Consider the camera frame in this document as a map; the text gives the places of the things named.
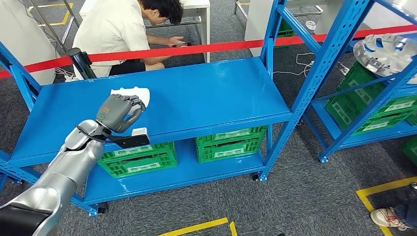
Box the white floor cable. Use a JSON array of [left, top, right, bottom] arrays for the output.
[[273, 53, 315, 79]]

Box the red barrier tape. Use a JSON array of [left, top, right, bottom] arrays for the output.
[[0, 25, 417, 80]]

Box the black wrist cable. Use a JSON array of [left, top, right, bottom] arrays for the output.
[[75, 124, 110, 144]]

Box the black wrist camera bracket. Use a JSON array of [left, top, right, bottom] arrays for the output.
[[104, 132, 151, 149]]

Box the standing person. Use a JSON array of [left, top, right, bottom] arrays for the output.
[[369, 195, 417, 232]]

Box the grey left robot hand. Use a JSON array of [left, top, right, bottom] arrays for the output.
[[95, 93, 146, 134]]

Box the blue metal shelf rack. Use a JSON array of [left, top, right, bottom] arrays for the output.
[[303, 0, 417, 164], [0, 0, 374, 218]]

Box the white plastic shell part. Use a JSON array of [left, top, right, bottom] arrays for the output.
[[110, 87, 151, 115]]

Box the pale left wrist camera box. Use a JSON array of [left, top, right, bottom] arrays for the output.
[[131, 127, 150, 138]]

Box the silver wheel cover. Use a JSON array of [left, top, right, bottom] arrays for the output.
[[352, 33, 417, 79]]

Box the crouching person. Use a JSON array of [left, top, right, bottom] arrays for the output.
[[72, 0, 193, 79]]

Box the yellow floor tape square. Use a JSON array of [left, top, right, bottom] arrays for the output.
[[28, 2, 74, 28], [158, 217, 238, 236], [356, 176, 417, 236]]

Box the black stanchion post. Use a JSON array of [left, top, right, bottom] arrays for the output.
[[66, 47, 97, 81]]

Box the white cabinet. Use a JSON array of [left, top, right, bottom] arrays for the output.
[[244, 0, 272, 57], [0, 0, 57, 86], [314, 0, 417, 36]]

